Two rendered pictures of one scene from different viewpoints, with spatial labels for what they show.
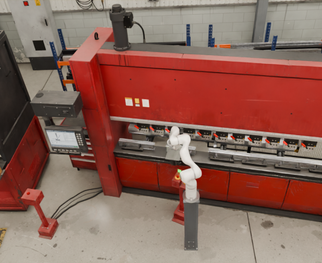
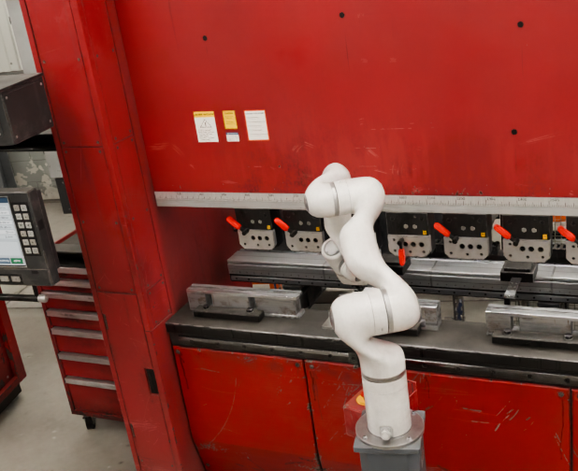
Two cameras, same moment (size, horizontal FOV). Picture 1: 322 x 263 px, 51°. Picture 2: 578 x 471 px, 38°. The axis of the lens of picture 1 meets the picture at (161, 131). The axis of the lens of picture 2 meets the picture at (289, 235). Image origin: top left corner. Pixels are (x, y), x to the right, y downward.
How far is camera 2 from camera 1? 1.76 m
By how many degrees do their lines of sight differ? 21
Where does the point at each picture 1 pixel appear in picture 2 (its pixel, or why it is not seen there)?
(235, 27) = not seen: outside the picture
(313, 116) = not seen: outside the picture
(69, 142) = not seen: outside the picture
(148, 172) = (281, 405)
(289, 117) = not seen: outside the picture
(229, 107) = (541, 102)
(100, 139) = (116, 265)
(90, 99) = (78, 107)
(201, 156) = (460, 335)
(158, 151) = (312, 321)
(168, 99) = (325, 101)
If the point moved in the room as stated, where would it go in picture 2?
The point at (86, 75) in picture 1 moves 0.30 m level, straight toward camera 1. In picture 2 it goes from (62, 16) to (47, 26)
